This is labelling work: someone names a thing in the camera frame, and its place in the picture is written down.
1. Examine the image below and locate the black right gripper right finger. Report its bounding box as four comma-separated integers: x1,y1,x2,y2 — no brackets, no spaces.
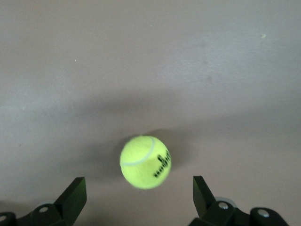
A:
189,176,250,226

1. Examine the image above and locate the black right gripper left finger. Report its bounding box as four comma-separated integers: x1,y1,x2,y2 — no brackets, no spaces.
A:
17,177,87,226

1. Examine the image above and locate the yellow-green tennis ball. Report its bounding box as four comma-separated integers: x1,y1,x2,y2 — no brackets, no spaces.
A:
119,135,172,190

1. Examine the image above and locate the brown table mat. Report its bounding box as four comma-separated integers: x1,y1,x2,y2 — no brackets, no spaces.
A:
0,0,301,226

